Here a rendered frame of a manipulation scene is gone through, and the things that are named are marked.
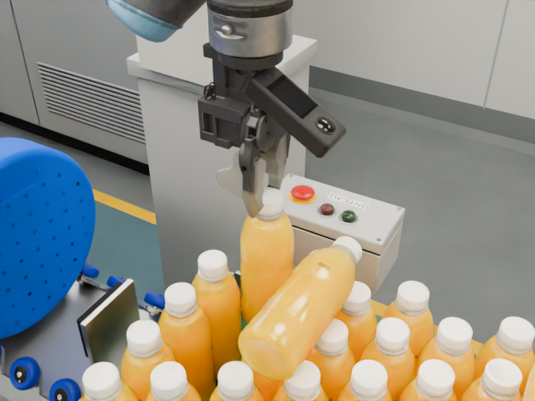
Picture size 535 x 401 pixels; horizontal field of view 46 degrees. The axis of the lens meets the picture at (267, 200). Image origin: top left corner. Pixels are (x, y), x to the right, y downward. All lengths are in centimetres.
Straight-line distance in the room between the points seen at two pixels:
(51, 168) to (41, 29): 218
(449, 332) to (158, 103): 93
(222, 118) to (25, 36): 253
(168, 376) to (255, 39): 37
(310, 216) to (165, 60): 57
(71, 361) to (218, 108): 47
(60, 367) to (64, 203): 24
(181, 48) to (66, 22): 165
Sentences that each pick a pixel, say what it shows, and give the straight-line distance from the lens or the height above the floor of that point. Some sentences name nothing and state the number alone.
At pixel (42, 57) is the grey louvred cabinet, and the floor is 50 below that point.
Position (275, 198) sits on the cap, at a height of 121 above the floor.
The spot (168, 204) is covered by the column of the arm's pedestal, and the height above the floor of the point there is 71.
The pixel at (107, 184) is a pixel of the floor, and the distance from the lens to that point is 304.
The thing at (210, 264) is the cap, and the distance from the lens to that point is 84.
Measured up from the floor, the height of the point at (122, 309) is 102.
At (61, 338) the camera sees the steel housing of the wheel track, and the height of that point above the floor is 93.
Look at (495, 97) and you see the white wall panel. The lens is 345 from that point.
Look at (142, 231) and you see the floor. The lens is 272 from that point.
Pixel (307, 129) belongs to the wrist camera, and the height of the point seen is 134.
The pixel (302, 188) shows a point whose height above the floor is 111.
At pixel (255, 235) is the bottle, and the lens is 79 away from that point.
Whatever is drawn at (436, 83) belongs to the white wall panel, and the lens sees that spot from 351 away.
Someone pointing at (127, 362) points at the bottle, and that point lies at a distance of 79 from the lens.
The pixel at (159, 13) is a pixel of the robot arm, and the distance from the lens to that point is 77.
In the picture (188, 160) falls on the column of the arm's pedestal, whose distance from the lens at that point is 151.
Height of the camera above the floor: 167
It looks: 36 degrees down
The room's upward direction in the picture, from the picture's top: straight up
